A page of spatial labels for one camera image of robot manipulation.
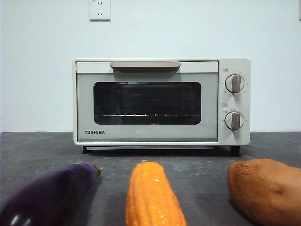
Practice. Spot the purple eggplant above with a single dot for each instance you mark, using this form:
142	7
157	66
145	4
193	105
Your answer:
51	193

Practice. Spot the beige round oven knob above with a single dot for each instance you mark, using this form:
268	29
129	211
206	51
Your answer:
234	83
234	120

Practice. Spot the cream Toshiba toaster oven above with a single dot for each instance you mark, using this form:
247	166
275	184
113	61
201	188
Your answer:
235	63

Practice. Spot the orange corn cob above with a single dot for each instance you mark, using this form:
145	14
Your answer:
150	195

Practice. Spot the brown sweet potato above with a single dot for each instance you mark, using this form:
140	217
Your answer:
265	188

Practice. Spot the white wall socket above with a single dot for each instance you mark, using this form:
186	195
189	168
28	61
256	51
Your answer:
100	10

